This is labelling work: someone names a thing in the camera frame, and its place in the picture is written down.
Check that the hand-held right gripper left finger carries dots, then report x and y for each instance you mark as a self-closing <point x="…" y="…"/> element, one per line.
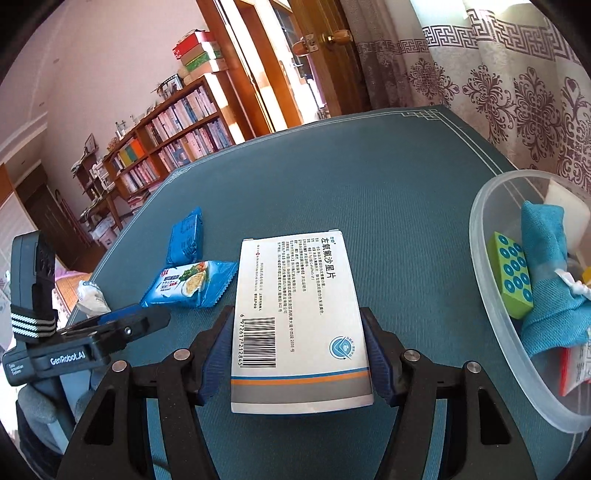
<point x="214" y="362"/>

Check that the white plastic packet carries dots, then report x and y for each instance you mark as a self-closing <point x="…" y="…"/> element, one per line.
<point x="92" y="297"/>

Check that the rows of books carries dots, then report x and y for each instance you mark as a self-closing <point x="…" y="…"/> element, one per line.
<point x="184" y="115"/>

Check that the small blue packet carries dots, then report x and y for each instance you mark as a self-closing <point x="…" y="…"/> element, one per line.
<point x="187" y="235"/>

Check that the wooden door frame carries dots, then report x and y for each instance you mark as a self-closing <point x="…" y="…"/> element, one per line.
<point x="221" y="46"/>

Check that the red box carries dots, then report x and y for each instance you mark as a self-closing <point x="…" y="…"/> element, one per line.
<point x="191" y="42"/>

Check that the wooden bookshelf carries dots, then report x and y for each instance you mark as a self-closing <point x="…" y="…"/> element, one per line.
<point x="229" y="107"/>

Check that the white sponge with black stripe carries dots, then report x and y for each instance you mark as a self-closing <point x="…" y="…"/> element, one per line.
<point x="561" y="198"/>

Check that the white medicine box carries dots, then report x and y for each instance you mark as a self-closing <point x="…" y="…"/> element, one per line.
<point x="300" y="323"/>

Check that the blue cracker packet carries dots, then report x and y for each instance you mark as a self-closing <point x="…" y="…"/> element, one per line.
<point x="194" y="286"/>

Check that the green box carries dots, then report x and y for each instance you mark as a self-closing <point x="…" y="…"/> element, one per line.
<point x="203" y="61"/>

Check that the brown wooden cabinet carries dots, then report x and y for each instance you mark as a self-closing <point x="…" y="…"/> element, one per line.
<point x="51" y="217"/>

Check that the small wooden rack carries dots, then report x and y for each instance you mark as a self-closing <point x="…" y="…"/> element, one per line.
<point x="90" y="177"/>

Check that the brass door knob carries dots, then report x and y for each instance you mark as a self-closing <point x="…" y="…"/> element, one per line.
<point x="340" y="37"/>
<point x="304" y="45"/>

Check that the wooden door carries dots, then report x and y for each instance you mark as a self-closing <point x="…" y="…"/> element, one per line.
<point x="323" y="83"/>

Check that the beige box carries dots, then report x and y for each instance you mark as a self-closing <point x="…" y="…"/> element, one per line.
<point x="203" y="50"/>

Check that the green sponge with blue circles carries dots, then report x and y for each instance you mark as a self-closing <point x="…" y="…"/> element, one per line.
<point x="510" y="277"/>

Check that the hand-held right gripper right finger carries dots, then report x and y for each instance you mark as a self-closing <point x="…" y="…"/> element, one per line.
<point x="379" y="364"/>

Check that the blue cloth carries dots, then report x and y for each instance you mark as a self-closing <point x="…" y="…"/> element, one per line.
<point x="545" y="249"/>

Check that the red and white packet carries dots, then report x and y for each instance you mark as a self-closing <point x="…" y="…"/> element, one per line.
<point x="577" y="364"/>

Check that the clear plastic bowl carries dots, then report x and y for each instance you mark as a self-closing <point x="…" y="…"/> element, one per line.
<point x="517" y="364"/>

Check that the photo frame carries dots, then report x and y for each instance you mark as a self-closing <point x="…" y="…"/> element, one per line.
<point x="171" y="86"/>

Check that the white tissue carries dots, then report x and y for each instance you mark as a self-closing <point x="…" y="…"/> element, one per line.
<point x="575" y="284"/>

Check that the patterned curtain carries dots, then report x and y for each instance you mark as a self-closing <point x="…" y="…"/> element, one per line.
<point x="508" y="92"/>

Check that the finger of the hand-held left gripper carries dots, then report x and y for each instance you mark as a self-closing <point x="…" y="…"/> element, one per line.
<point x="143" y="321"/>

